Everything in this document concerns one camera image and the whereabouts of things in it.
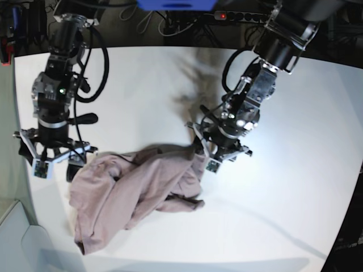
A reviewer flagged blue and black device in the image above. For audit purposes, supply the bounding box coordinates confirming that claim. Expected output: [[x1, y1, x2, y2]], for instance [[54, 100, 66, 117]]
[[12, 5, 29, 44]]

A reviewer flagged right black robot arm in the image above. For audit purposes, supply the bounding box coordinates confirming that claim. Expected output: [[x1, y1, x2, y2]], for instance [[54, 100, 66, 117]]
[[13, 13, 109, 182]]

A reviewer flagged white camera bracket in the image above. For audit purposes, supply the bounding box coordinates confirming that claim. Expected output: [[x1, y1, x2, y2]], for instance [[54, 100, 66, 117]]
[[186, 122, 253, 173], [12, 129, 98, 179]]

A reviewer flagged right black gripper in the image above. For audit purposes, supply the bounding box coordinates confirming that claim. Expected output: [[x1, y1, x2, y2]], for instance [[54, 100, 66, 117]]
[[18, 119, 86, 182]]

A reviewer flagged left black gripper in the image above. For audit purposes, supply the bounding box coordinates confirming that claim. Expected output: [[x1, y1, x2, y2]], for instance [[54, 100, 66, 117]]
[[192, 124, 243, 155]]

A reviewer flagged black power strip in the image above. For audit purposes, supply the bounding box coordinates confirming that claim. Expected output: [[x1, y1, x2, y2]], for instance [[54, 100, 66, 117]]
[[213, 11, 269, 24]]

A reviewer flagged red and black clamp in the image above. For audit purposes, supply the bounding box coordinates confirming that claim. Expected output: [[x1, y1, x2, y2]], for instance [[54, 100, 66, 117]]
[[1, 36, 14, 66]]

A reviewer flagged mauve pink t-shirt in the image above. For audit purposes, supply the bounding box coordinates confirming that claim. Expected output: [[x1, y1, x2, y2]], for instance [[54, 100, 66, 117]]
[[69, 146, 206, 255]]

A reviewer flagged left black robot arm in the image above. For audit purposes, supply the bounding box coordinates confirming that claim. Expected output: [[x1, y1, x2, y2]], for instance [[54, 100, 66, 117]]
[[193, 1, 345, 162]]

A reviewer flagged blue plastic mount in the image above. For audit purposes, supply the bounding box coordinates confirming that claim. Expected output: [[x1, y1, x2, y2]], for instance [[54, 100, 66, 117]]
[[137, 0, 217, 11]]

